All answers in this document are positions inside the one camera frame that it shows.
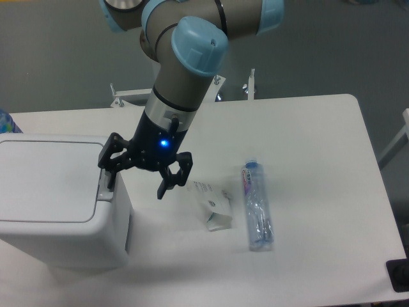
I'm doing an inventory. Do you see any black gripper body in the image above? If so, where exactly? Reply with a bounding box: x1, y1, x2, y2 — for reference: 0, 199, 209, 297
129, 112, 190, 171

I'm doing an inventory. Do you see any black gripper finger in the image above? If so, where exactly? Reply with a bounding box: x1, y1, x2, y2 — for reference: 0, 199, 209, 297
98, 132, 136, 191
157, 152, 193, 200

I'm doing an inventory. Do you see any white push-lid trash can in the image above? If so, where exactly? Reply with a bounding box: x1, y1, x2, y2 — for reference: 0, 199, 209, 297
1, 133, 133, 269

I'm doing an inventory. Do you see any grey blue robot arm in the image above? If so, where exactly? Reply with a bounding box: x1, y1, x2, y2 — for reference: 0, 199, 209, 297
98, 1, 284, 198

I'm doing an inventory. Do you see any white paper carton box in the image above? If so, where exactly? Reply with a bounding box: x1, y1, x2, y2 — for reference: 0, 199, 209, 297
187, 180, 233, 232

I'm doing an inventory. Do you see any clear plastic water bottle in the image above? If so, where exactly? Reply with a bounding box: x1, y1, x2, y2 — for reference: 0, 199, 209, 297
241, 159, 274, 251

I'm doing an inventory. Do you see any black table clamp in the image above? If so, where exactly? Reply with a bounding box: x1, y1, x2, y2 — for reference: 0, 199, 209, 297
386, 258, 408, 293

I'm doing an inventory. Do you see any white metal base frame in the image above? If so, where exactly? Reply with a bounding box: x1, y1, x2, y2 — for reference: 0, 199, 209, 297
110, 68, 257, 108

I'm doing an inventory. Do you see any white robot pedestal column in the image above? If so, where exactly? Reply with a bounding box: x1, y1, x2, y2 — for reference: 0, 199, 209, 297
138, 28, 160, 105

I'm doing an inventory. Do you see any white frame leg right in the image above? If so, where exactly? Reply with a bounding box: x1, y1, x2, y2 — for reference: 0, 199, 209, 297
378, 109, 408, 169

